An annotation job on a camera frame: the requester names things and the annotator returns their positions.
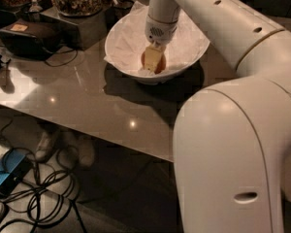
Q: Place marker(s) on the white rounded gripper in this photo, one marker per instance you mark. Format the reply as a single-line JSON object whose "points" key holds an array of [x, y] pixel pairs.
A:
{"points": [[159, 32]]}

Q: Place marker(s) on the red orange apple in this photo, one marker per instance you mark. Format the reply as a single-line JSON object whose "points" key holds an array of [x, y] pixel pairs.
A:
{"points": [[153, 61]]}

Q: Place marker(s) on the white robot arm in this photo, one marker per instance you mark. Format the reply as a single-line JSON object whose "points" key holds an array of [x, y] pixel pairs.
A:
{"points": [[230, 139]]}

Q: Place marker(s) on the white bowl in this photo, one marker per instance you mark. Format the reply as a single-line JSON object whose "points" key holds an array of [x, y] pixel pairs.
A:
{"points": [[158, 77]]}

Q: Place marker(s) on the white paper napkin liner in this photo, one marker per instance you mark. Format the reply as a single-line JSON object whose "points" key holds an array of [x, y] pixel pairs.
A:
{"points": [[126, 42]]}

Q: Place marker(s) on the black cup with spoon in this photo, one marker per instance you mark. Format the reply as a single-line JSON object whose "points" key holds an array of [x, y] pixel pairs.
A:
{"points": [[121, 5]]}

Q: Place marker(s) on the dark metal jar stand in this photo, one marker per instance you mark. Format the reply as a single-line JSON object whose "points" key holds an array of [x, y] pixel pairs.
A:
{"points": [[78, 32]]}

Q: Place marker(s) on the white shoe right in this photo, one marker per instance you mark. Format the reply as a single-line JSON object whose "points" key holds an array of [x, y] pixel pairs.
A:
{"points": [[86, 151]]}

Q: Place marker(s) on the white shoe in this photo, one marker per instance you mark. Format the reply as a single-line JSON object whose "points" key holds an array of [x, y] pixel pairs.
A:
{"points": [[86, 151], [45, 147]]}

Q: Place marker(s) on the black device with label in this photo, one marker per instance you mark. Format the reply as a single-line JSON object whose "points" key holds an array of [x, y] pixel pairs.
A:
{"points": [[33, 40]]}

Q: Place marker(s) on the silver scoop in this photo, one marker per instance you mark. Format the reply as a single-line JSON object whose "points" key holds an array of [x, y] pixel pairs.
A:
{"points": [[35, 7]]}

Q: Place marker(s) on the white shoe left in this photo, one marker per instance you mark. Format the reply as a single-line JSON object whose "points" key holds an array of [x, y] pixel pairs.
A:
{"points": [[45, 147]]}

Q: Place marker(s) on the blue box on floor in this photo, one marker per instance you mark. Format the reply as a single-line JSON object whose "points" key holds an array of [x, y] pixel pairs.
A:
{"points": [[12, 168]]}

